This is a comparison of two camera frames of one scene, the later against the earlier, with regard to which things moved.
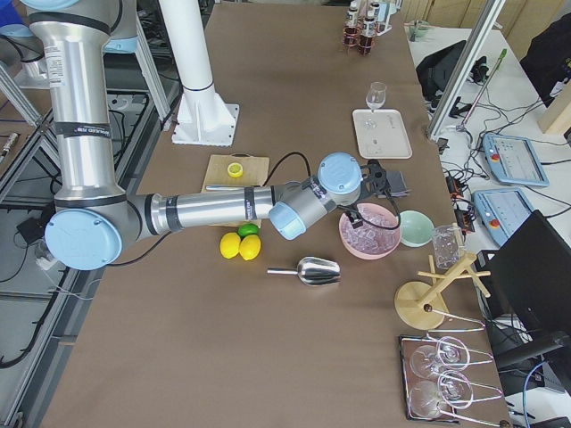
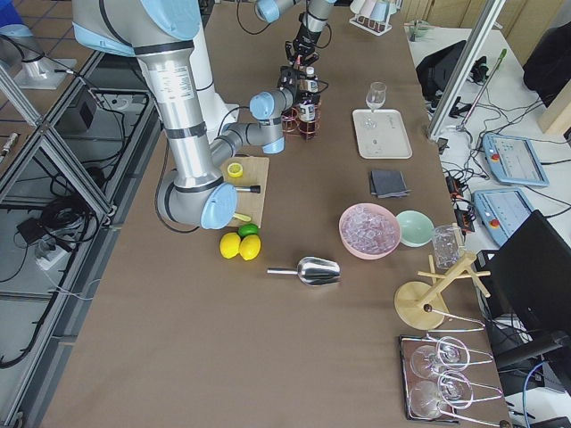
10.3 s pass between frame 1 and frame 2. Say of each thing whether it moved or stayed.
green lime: stayed
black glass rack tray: stayed
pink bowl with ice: stayed
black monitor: stayed
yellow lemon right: stayed
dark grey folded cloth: stayed
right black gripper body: moved
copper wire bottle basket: moved
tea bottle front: moved
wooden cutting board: stayed
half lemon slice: stayed
